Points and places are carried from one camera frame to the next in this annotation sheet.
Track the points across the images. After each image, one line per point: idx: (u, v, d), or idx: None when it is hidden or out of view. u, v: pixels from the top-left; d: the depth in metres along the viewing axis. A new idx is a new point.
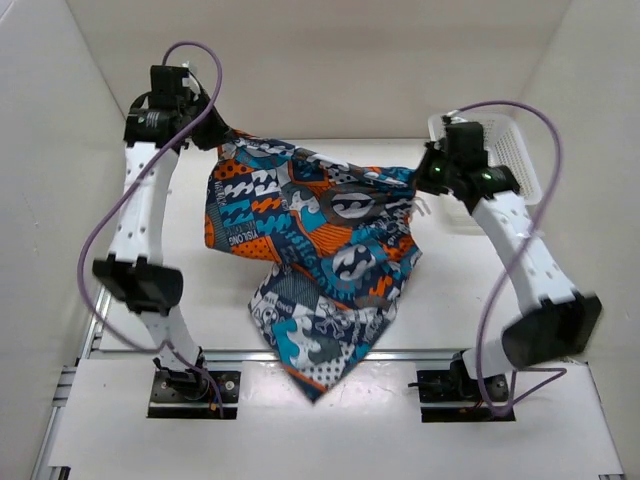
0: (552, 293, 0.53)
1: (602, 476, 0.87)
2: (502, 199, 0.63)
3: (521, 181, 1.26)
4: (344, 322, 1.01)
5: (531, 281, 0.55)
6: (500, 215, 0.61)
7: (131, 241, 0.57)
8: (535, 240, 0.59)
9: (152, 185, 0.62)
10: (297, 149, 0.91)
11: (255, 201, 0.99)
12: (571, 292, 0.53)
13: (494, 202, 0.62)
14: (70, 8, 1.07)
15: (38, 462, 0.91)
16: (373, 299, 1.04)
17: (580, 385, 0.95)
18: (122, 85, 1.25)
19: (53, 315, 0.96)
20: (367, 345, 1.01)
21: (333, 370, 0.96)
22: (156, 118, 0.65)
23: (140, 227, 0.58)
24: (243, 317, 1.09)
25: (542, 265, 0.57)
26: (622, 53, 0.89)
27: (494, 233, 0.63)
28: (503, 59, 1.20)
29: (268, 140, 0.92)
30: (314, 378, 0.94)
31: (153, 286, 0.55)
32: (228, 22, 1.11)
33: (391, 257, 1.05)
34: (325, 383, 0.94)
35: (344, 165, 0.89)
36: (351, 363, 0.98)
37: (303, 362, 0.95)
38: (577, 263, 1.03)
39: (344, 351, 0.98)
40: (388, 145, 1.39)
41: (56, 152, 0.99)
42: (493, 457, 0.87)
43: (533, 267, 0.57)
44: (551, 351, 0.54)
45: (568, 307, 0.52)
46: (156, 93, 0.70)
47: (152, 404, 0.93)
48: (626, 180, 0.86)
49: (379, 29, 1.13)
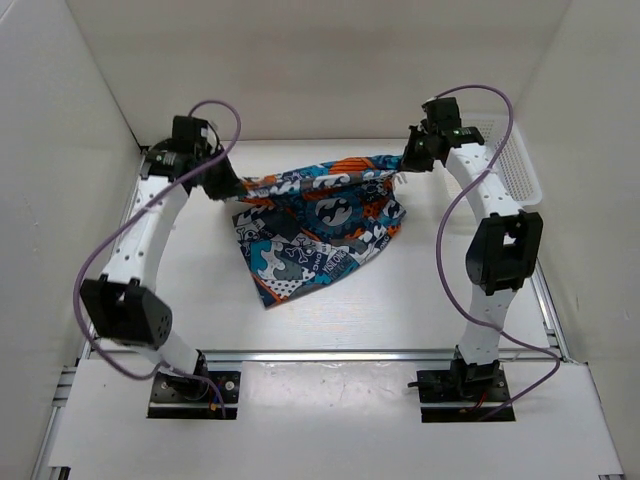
0: (501, 210, 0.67)
1: (602, 476, 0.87)
2: (467, 147, 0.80)
3: (521, 179, 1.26)
4: (309, 251, 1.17)
5: (485, 203, 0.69)
6: (464, 157, 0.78)
7: (127, 262, 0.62)
8: (490, 174, 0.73)
9: (156, 214, 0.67)
10: (303, 182, 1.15)
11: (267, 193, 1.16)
12: (516, 210, 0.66)
13: (461, 149, 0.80)
14: (70, 7, 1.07)
15: (37, 462, 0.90)
16: (347, 241, 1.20)
17: (580, 385, 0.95)
18: (123, 85, 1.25)
19: (53, 316, 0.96)
20: (329, 276, 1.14)
21: (291, 285, 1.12)
22: (173, 158, 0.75)
23: (139, 251, 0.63)
24: (243, 315, 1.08)
25: (495, 191, 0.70)
26: (621, 54, 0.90)
27: (460, 174, 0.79)
28: (503, 60, 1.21)
29: (277, 185, 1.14)
30: (273, 288, 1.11)
31: (137, 317, 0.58)
32: (228, 22, 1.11)
33: (370, 212, 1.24)
34: (281, 293, 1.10)
35: (345, 177, 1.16)
36: (308, 284, 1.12)
37: (267, 274, 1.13)
38: (577, 262, 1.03)
39: (305, 274, 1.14)
40: (388, 145, 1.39)
41: (55, 151, 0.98)
42: (493, 456, 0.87)
43: (488, 193, 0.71)
44: (506, 266, 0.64)
45: (517, 226, 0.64)
46: (175, 140, 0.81)
47: (152, 404, 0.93)
48: (626, 181, 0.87)
49: (380, 30, 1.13)
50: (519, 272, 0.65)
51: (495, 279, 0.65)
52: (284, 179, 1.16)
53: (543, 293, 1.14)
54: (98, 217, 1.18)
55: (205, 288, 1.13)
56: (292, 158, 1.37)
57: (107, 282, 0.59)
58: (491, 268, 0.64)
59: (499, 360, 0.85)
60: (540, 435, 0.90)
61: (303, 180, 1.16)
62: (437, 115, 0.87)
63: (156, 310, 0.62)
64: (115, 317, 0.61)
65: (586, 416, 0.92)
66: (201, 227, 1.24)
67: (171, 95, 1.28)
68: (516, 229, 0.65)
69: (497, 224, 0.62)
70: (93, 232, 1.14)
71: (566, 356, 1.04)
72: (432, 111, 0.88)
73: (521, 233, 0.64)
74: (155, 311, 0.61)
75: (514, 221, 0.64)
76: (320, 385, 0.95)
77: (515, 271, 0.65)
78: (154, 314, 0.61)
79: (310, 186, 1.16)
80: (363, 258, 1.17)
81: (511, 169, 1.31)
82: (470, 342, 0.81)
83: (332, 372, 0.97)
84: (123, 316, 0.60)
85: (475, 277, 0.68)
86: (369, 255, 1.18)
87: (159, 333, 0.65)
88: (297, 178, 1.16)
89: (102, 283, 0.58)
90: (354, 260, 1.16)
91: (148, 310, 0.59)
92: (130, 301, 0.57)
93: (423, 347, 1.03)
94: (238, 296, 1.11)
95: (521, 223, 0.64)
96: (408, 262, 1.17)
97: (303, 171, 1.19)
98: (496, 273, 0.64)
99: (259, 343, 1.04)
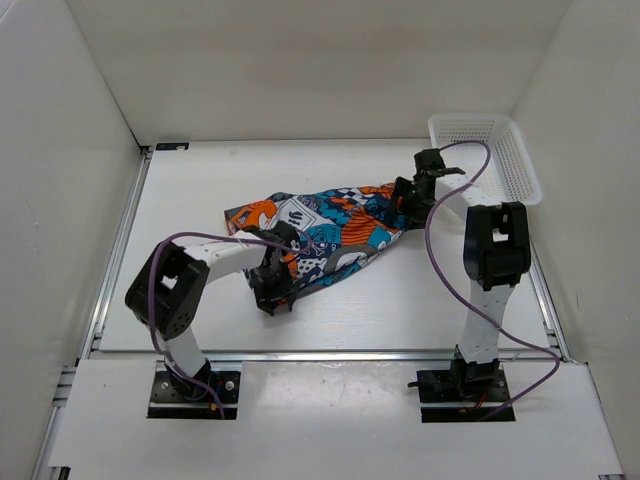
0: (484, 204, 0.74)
1: (602, 476, 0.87)
2: (450, 177, 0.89)
3: (522, 180, 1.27)
4: (308, 250, 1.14)
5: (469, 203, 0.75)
6: (447, 181, 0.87)
7: (205, 252, 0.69)
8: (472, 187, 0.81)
9: (242, 249, 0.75)
10: (327, 265, 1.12)
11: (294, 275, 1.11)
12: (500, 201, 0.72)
13: (445, 179, 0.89)
14: (70, 7, 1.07)
15: (37, 463, 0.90)
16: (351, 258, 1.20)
17: (580, 386, 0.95)
18: (123, 85, 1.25)
19: (53, 316, 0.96)
20: (331, 276, 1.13)
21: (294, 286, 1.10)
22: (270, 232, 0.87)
23: (216, 253, 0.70)
24: (242, 315, 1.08)
25: (477, 194, 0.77)
26: (623, 55, 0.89)
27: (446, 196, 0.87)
28: (503, 60, 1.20)
29: (304, 276, 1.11)
30: None
31: (182, 290, 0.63)
32: (228, 22, 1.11)
33: None
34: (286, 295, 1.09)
35: (362, 254, 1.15)
36: (309, 285, 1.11)
37: None
38: (577, 263, 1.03)
39: (307, 275, 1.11)
40: (388, 145, 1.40)
41: (55, 152, 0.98)
42: (493, 456, 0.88)
43: (471, 198, 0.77)
44: (500, 259, 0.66)
45: (504, 219, 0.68)
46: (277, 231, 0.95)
47: (152, 404, 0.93)
48: (627, 181, 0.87)
49: (380, 30, 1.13)
50: (515, 265, 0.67)
51: (491, 273, 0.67)
52: (305, 261, 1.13)
53: (543, 293, 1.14)
54: (99, 216, 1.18)
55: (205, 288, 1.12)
56: (292, 158, 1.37)
57: (182, 250, 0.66)
58: (487, 259, 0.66)
59: (498, 361, 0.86)
60: (540, 435, 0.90)
61: (326, 265, 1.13)
62: (424, 163, 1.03)
63: (190, 300, 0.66)
64: (158, 285, 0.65)
65: (586, 417, 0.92)
66: (202, 228, 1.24)
67: (171, 95, 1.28)
68: (503, 223, 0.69)
69: (483, 213, 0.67)
70: (93, 233, 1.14)
71: (565, 356, 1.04)
72: (422, 161, 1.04)
73: (509, 226, 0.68)
74: (191, 301, 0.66)
75: (501, 214, 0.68)
76: (320, 385, 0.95)
77: (512, 262, 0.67)
78: (188, 303, 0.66)
79: (335, 271, 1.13)
80: (365, 260, 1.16)
81: (512, 169, 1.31)
82: (469, 337, 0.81)
83: (332, 372, 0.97)
84: (164, 288, 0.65)
85: (473, 274, 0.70)
86: (373, 257, 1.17)
87: (174, 329, 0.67)
88: (319, 255, 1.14)
89: (175, 250, 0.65)
90: (356, 263, 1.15)
91: (192, 292, 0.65)
92: (189, 272, 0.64)
93: (423, 347, 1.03)
94: (236, 295, 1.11)
95: (506, 215, 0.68)
96: (408, 263, 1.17)
97: (316, 236, 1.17)
98: (493, 265, 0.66)
99: (259, 343, 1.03)
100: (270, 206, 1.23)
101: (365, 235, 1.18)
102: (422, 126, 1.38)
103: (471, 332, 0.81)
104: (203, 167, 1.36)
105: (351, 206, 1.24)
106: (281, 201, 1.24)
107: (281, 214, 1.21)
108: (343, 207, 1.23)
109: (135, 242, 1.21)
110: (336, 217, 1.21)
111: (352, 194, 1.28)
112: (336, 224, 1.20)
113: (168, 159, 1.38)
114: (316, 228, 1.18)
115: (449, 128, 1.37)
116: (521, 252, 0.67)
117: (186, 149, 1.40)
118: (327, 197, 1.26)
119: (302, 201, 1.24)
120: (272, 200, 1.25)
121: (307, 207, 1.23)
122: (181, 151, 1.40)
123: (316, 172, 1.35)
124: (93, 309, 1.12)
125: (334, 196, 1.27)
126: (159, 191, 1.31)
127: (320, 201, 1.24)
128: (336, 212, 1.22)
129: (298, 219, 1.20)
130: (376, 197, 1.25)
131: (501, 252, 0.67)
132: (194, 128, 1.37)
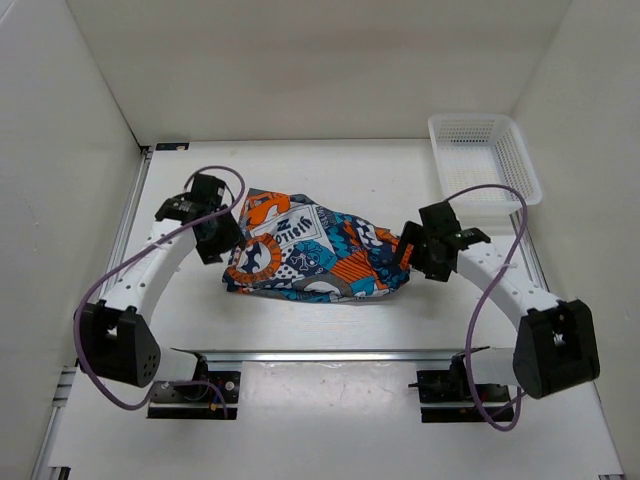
0: (539, 306, 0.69)
1: (602, 476, 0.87)
2: (476, 247, 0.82)
3: (523, 179, 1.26)
4: (295, 261, 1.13)
5: (517, 299, 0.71)
6: (476, 258, 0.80)
7: (128, 292, 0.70)
8: (508, 267, 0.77)
9: (165, 250, 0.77)
10: (294, 283, 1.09)
11: (263, 275, 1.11)
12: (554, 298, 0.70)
13: (470, 250, 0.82)
14: (70, 7, 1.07)
15: (37, 463, 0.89)
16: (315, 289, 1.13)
17: (580, 387, 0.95)
18: (122, 85, 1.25)
19: (53, 317, 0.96)
20: (296, 293, 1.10)
21: (261, 286, 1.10)
22: (189, 207, 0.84)
23: (140, 283, 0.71)
24: (241, 316, 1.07)
25: (523, 285, 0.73)
26: (624, 55, 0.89)
27: (472, 270, 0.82)
28: (503, 60, 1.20)
29: (271, 282, 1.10)
30: (244, 283, 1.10)
31: (128, 346, 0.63)
32: (229, 21, 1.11)
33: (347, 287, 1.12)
34: (247, 288, 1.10)
35: (335, 290, 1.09)
36: (273, 292, 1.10)
37: (249, 267, 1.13)
38: (577, 263, 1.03)
39: (278, 280, 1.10)
40: (388, 145, 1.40)
41: (56, 152, 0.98)
42: (493, 456, 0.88)
43: (515, 288, 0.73)
44: (566, 373, 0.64)
45: (562, 318, 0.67)
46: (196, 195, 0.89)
47: (152, 404, 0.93)
48: (628, 182, 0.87)
49: (380, 30, 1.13)
50: (583, 373, 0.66)
51: (559, 388, 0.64)
52: (287, 268, 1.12)
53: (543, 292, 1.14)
54: (99, 216, 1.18)
55: (204, 289, 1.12)
56: (292, 158, 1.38)
57: (103, 306, 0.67)
58: (552, 375, 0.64)
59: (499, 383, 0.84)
60: (539, 435, 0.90)
61: (298, 279, 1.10)
62: (432, 223, 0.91)
63: (146, 346, 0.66)
64: (102, 349, 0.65)
65: (586, 417, 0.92)
66: None
67: (170, 95, 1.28)
68: (560, 322, 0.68)
69: (542, 321, 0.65)
70: (93, 233, 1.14)
71: None
72: (429, 220, 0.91)
73: (569, 328, 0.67)
74: (145, 347, 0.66)
75: (558, 313, 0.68)
76: (320, 385, 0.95)
77: (579, 376, 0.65)
78: (144, 349, 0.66)
79: (302, 290, 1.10)
80: (337, 297, 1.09)
81: (512, 169, 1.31)
82: (481, 367, 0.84)
83: (332, 372, 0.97)
84: (112, 348, 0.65)
85: (531, 390, 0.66)
86: (346, 298, 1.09)
87: (145, 374, 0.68)
88: (300, 269, 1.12)
89: (98, 308, 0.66)
90: (326, 294, 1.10)
91: (140, 342, 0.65)
92: (123, 329, 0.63)
93: (423, 347, 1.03)
94: (235, 296, 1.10)
95: (564, 314, 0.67)
96: None
97: (311, 250, 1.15)
98: (558, 382, 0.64)
99: (258, 343, 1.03)
100: (285, 201, 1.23)
101: (351, 275, 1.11)
102: (422, 126, 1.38)
103: (490, 377, 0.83)
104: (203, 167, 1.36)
105: (359, 243, 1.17)
106: (297, 204, 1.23)
107: (291, 214, 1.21)
108: (350, 240, 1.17)
109: (134, 242, 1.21)
110: (338, 246, 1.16)
111: (366, 229, 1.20)
112: (335, 252, 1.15)
113: (168, 159, 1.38)
114: (317, 245, 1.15)
115: (449, 128, 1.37)
116: (588, 360, 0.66)
117: (187, 149, 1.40)
118: (342, 222, 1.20)
119: (319, 212, 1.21)
120: (290, 198, 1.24)
121: (320, 221, 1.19)
122: (181, 150, 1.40)
123: (316, 172, 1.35)
124: None
125: (349, 222, 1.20)
126: (159, 191, 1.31)
127: (334, 222, 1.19)
128: (342, 241, 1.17)
129: (304, 227, 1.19)
130: (384, 247, 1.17)
131: (566, 367, 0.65)
132: (194, 128, 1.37)
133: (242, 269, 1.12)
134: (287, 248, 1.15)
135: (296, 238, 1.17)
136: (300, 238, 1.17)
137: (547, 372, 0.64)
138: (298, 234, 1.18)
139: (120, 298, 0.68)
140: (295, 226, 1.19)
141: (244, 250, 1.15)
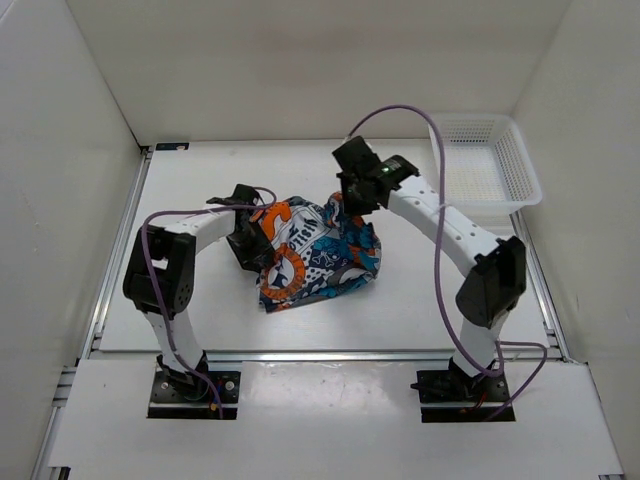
0: (483, 250, 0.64)
1: (602, 476, 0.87)
2: (408, 184, 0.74)
3: (523, 178, 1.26)
4: (320, 260, 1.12)
5: (461, 243, 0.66)
6: (411, 198, 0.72)
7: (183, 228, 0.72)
8: (447, 209, 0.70)
9: (215, 217, 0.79)
10: (331, 278, 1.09)
11: (299, 284, 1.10)
12: (496, 242, 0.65)
13: (401, 189, 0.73)
14: (70, 7, 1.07)
15: (37, 463, 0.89)
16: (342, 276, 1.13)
17: (580, 386, 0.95)
18: (122, 85, 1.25)
19: (52, 317, 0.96)
20: (334, 289, 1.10)
21: (300, 295, 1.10)
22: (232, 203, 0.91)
23: (194, 225, 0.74)
24: (242, 316, 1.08)
25: (463, 227, 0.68)
26: (624, 54, 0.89)
27: (410, 214, 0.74)
28: (503, 59, 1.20)
29: (308, 286, 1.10)
30: (282, 299, 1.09)
31: (175, 262, 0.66)
32: (229, 21, 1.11)
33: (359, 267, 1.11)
34: (288, 303, 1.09)
35: (368, 275, 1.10)
36: (314, 295, 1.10)
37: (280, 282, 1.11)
38: (578, 263, 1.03)
39: (312, 284, 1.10)
40: (388, 145, 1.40)
41: (54, 151, 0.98)
42: (492, 456, 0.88)
43: (458, 233, 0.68)
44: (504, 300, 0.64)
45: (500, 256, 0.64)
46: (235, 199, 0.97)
47: (152, 404, 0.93)
48: (628, 181, 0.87)
49: (379, 29, 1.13)
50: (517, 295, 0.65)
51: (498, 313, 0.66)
52: (314, 270, 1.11)
53: (543, 293, 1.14)
54: (99, 216, 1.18)
55: (204, 289, 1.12)
56: (292, 158, 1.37)
57: (163, 231, 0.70)
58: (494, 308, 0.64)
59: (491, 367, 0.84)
60: (539, 435, 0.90)
61: (330, 276, 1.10)
62: (350, 160, 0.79)
63: (188, 272, 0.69)
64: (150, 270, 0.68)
65: (586, 417, 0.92)
66: None
67: (170, 95, 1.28)
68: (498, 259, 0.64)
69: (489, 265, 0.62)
70: (93, 233, 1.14)
71: (566, 356, 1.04)
72: (345, 160, 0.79)
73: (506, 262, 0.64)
74: (186, 274, 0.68)
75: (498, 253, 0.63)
76: (320, 385, 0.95)
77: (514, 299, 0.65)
78: (185, 274, 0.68)
79: (339, 283, 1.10)
80: (371, 277, 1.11)
81: (512, 168, 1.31)
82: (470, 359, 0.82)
83: (332, 372, 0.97)
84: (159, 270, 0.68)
85: (478, 318, 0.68)
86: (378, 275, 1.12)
87: (179, 300, 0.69)
88: (327, 265, 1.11)
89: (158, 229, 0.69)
90: (362, 278, 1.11)
91: (186, 263, 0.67)
92: (176, 246, 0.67)
93: (422, 346, 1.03)
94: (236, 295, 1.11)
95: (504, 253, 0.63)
96: (407, 261, 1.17)
97: (329, 245, 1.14)
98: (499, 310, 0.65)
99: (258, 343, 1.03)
100: (284, 208, 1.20)
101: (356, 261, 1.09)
102: (422, 126, 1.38)
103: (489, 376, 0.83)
104: (203, 167, 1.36)
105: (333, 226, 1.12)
106: (298, 207, 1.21)
107: (296, 219, 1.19)
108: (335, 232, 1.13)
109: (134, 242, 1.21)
110: None
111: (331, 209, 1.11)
112: None
113: (168, 159, 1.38)
114: (332, 240, 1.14)
115: (449, 128, 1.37)
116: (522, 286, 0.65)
117: (187, 149, 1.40)
118: None
119: (316, 208, 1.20)
120: (289, 203, 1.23)
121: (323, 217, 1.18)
122: (181, 150, 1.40)
123: (316, 172, 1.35)
124: (93, 309, 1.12)
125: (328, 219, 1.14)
126: (159, 191, 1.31)
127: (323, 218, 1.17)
128: None
129: (312, 227, 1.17)
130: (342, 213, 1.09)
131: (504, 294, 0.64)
132: (194, 128, 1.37)
133: (274, 285, 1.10)
134: (305, 252, 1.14)
135: (309, 239, 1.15)
136: (313, 238, 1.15)
137: (488, 309, 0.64)
138: (308, 235, 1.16)
139: (177, 229, 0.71)
140: (303, 228, 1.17)
141: (268, 268, 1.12)
